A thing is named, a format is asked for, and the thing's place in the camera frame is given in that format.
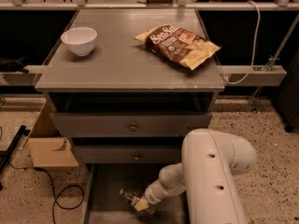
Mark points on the sea salt chip bag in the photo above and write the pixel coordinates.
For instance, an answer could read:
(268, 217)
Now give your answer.
(178, 45)

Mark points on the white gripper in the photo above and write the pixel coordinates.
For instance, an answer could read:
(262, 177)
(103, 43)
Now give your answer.
(153, 192)

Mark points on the cardboard box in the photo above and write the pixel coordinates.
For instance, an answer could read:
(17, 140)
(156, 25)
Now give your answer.
(48, 148)

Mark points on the white ceramic bowl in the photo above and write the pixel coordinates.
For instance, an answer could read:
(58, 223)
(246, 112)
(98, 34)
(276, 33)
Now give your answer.
(80, 40)

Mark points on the grey open bottom drawer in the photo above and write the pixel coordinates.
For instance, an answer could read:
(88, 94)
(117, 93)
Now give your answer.
(105, 205)

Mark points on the grey middle drawer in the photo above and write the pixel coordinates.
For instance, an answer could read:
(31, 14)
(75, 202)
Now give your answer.
(128, 154)

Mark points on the grey top drawer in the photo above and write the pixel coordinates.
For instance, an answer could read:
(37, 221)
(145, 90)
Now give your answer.
(125, 125)

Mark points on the clear plastic water bottle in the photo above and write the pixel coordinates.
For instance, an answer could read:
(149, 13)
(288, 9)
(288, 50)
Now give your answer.
(132, 198)

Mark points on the black metal stand leg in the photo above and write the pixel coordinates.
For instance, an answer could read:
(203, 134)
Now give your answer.
(5, 155)

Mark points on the grey drawer cabinet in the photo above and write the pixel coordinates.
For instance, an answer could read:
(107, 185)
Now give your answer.
(122, 77)

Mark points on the black object on rail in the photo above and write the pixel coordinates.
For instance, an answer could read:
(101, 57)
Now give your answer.
(12, 65)

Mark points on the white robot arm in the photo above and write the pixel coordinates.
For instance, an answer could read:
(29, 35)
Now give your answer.
(209, 160)

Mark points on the grey horizontal rail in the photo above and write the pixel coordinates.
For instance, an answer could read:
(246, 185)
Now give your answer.
(252, 76)

